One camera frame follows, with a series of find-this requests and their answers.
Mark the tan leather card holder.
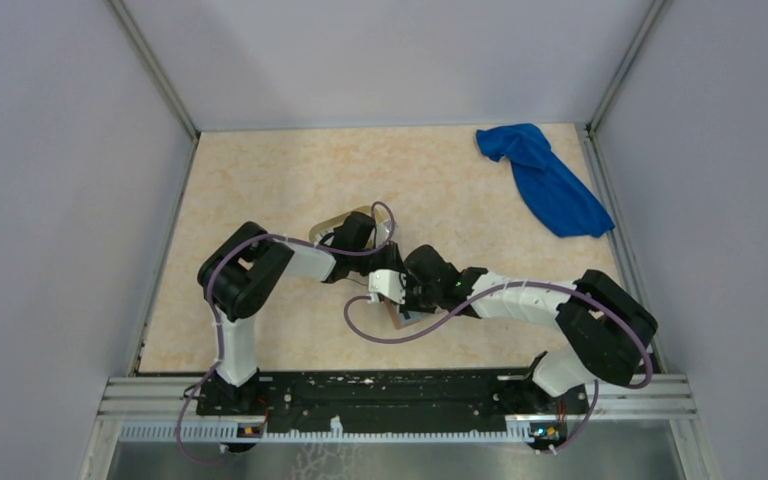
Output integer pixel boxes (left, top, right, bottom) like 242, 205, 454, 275
384, 300, 426, 330

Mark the cream plastic tray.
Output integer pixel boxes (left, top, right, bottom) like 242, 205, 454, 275
308, 205, 397, 248

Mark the blue cloth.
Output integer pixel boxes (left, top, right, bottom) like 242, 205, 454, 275
475, 123, 616, 238

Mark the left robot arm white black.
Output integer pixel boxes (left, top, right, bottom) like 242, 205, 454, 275
197, 209, 407, 414

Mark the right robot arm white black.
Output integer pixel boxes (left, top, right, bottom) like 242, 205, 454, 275
404, 245, 658, 412

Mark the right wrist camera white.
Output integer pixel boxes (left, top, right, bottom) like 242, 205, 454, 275
368, 269, 407, 305

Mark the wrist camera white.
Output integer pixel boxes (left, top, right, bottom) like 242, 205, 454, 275
372, 220, 394, 248
368, 269, 407, 305

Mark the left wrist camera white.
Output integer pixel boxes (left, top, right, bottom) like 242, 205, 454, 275
372, 220, 394, 248

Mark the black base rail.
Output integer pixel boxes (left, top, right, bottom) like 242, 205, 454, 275
195, 367, 588, 434

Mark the aluminium frame rail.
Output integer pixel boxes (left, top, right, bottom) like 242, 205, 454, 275
97, 374, 698, 444

